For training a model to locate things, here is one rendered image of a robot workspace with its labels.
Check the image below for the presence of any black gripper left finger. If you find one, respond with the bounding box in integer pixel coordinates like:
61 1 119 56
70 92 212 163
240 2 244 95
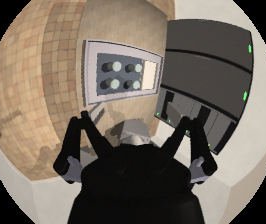
53 101 127 184

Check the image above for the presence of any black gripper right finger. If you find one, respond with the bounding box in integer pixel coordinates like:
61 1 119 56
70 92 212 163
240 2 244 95
147 102 218 185

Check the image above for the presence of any clear glass cylinder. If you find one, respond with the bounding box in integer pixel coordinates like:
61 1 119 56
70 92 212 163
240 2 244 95
128 64 142 72
127 79 140 89
106 78 119 89
107 62 121 71

